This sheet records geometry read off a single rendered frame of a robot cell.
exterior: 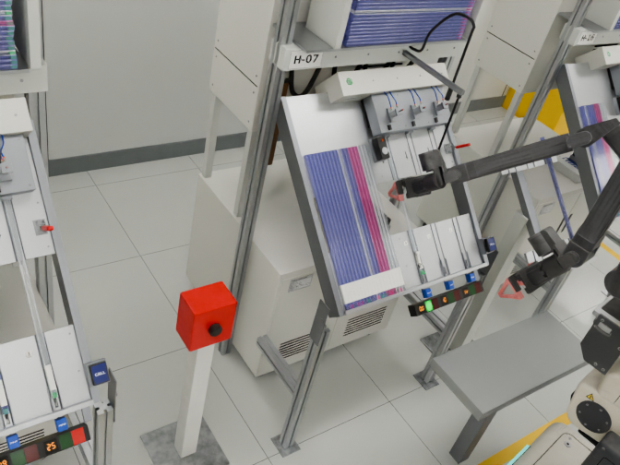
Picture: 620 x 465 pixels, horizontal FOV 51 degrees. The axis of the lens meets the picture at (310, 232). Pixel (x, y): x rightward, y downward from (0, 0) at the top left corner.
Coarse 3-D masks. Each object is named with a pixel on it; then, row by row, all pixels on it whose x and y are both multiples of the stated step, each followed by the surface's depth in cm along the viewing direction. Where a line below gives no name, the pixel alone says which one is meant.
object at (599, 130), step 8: (608, 120) 187; (616, 120) 187; (584, 128) 190; (592, 128) 189; (600, 128) 188; (608, 128) 188; (616, 128) 187; (592, 136) 189; (600, 136) 189; (608, 136) 188; (616, 136) 188; (608, 144) 190; (616, 144) 189; (616, 152) 189
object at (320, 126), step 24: (312, 96) 213; (312, 120) 211; (336, 120) 216; (360, 120) 221; (312, 144) 210; (336, 144) 215; (360, 144) 220; (408, 144) 231; (432, 144) 237; (384, 168) 224; (408, 168) 229; (312, 192) 207
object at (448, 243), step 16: (432, 224) 231; (448, 224) 235; (464, 224) 239; (400, 240) 222; (416, 240) 226; (432, 240) 230; (448, 240) 234; (464, 240) 238; (400, 256) 221; (432, 256) 229; (448, 256) 233; (464, 256) 237; (480, 256) 241; (416, 272) 224; (432, 272) 227; (448, 272) 231
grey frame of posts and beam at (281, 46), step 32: (288, 0) 184; (288, 32) 191; (288, 64) 194; (352, 64) 208; (448, 64) 240; (256, 160) 217; (256, 192) 226; (448, 320) 265; (224, 352) 274; (320, 352) 214; (288, 416) 236
